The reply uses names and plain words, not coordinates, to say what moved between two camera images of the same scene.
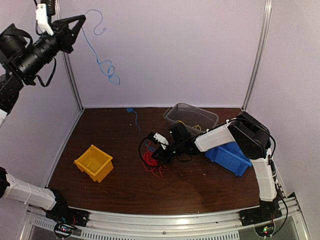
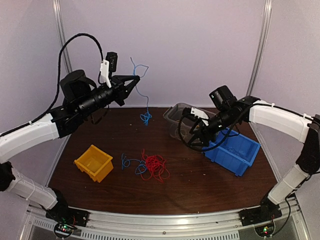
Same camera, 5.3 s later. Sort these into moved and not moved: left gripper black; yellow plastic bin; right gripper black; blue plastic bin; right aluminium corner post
Moved: right gripper black; left gripper black
Not moved: right aluminium corner post; yellow plastic bin; blue plastic bin
